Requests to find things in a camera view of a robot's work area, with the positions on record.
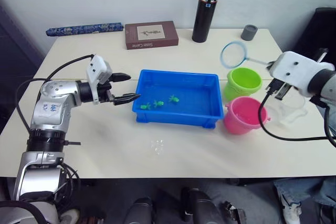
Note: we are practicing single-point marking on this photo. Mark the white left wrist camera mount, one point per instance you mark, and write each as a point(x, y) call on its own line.
point(97, 68)

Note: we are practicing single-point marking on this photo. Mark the green toy fish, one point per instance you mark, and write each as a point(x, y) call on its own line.
point(158, 104)
point(174, 99)
point(145, 106)

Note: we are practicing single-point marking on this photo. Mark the grey cylindrical cap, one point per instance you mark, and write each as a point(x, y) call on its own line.
point(249, 33)

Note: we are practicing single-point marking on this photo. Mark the blue plastic tub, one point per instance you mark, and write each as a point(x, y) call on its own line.
point(181, 115)

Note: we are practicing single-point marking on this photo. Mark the clear plastic cup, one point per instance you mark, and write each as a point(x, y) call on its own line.
point(291, 113)

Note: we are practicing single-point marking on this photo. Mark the dark rounded shape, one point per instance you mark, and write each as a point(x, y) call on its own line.
point(202, 208)
point(139, 212)

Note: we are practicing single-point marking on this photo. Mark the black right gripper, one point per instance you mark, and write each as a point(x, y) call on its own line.
point(278, 83)

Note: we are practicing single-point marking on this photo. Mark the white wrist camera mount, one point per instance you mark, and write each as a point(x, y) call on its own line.
point(296, 74)
point(97, 68)

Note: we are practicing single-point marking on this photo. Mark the black chair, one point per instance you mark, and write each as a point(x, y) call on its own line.
point(317, 32)

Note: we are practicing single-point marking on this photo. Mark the blue-rimmed fishing net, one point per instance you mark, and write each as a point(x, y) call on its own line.
point(223, 51)

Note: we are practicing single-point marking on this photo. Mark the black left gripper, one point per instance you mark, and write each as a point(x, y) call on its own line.
point(105, 93)

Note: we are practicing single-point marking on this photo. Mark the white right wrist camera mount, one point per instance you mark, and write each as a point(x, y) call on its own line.
point(296, 74)

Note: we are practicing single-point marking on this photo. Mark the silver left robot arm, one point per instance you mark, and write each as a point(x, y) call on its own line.
point(50, 108)

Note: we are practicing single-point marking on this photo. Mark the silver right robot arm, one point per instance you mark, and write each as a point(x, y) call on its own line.
point(331, 85)

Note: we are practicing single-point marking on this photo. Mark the pink plastic bucket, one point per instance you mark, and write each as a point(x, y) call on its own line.
point(236, 121)

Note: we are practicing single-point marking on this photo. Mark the blue patterned folded umbrella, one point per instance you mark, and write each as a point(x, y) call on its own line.
point(84, 29)

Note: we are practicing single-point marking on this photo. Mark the white grey robot torso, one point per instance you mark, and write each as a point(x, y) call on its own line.
point(23, 213)

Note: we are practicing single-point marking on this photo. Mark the white sneaker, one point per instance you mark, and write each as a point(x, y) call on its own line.
point(291, 211)

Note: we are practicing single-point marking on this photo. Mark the brown book box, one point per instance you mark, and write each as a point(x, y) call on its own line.
point(152, 35)

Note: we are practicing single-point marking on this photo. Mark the green plastic bucket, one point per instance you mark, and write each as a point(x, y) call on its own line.
point(236, 90)

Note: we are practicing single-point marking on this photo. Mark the black thermos bottle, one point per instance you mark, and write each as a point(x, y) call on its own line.
point(203, 19)

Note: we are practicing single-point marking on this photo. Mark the blue jeans leg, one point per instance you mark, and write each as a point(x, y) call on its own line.
point(304, 187)

